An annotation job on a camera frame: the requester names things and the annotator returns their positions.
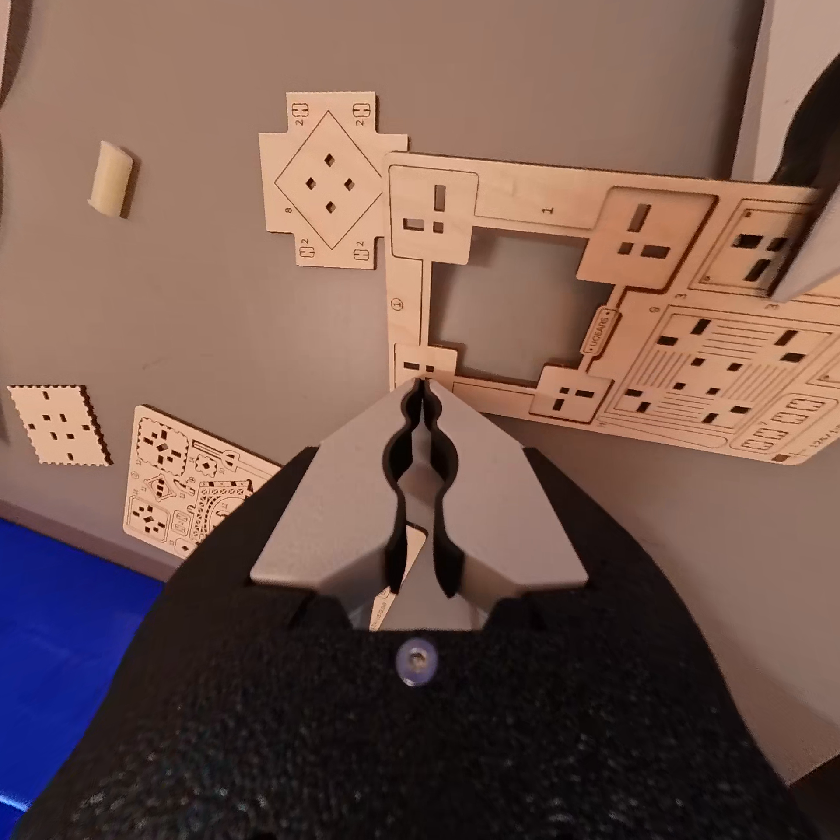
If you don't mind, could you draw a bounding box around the small serrated square wooden piece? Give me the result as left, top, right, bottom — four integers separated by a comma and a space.
7, 384, 114, 468

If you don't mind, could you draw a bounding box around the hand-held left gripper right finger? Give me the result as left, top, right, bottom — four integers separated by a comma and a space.
425, 379, 590, 630

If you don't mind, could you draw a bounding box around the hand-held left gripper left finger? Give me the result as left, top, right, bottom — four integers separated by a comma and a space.
248, 379, 422, 632

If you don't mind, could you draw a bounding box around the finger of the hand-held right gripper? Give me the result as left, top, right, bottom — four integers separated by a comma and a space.
731, 0, 840, 191
764, 187, 840, 304

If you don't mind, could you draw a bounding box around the wooden puzzle sheet square cutout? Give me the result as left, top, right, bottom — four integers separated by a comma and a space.
384, 150, 840, 468

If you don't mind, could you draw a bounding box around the grey desk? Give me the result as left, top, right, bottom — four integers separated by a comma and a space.
0, 0, 840, 788

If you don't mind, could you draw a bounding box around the blue plastic bin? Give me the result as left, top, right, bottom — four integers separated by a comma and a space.
0, 515, 173, 815

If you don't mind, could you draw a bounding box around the cross-shaped wooden piece diamond print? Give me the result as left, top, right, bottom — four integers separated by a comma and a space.
258, 91, 409, 270

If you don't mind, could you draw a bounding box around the cream wax stick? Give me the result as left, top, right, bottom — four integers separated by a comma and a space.
87, 140, 137, 219

